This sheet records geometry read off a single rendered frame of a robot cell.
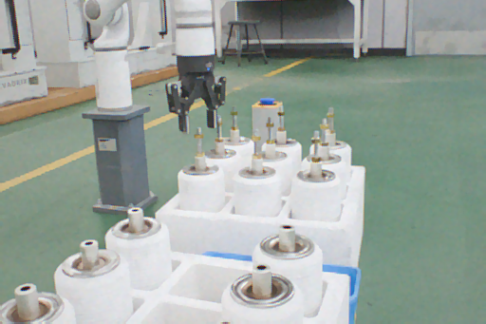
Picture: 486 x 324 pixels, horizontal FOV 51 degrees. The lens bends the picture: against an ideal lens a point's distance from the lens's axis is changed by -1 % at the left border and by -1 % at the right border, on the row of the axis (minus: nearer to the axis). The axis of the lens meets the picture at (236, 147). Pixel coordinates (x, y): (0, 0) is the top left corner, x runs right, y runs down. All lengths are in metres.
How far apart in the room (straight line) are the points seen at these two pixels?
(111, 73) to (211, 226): 0.63
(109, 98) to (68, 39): 2.31
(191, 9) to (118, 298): 0.54
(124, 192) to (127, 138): 0.16
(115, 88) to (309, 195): 0.73
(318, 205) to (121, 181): 0.72
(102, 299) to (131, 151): 0.86
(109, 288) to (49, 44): 3.29
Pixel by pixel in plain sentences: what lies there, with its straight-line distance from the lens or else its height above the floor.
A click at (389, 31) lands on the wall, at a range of 6.21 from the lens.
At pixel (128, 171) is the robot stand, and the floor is 0.13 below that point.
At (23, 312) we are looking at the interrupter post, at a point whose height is 0.26.
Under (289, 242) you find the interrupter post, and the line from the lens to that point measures 0.71.
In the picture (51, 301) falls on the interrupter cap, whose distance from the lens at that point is 0.65.
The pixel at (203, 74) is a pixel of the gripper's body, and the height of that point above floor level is 0.45.
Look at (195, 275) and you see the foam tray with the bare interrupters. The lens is 0.86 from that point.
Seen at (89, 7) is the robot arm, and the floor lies 0.59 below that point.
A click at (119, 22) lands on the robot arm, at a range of 1.52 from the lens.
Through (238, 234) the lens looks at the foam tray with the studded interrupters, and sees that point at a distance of 1.01.
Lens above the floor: 0.57
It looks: 15 degrees down
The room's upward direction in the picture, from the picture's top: 2 degrees counter-clockwise
